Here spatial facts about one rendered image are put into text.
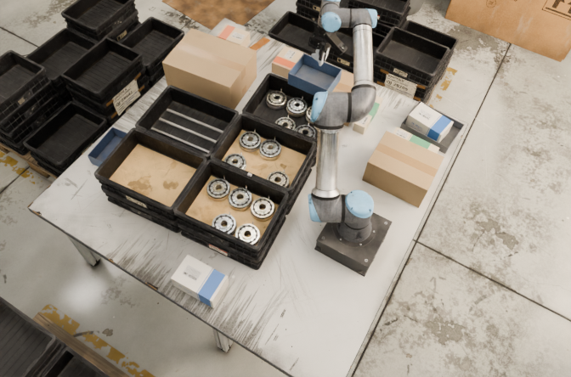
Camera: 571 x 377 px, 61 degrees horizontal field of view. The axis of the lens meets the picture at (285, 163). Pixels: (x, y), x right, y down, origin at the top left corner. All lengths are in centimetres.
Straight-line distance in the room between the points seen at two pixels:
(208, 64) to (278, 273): 114
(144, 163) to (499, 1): 321
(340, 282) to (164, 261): 77
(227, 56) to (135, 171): 79
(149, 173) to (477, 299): 197
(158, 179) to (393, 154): 110
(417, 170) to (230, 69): 107
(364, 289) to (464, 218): 131
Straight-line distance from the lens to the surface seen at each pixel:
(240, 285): 214
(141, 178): 229
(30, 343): 250
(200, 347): 280
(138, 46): 357
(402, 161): 233
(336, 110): 182
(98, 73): 328
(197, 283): 206
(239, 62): 261
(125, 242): 230
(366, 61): 193
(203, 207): 216
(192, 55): 266
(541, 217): 354
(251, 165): 227
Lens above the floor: 270
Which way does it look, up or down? 55 degrees down
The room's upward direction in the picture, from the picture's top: 4 degrees clockwise
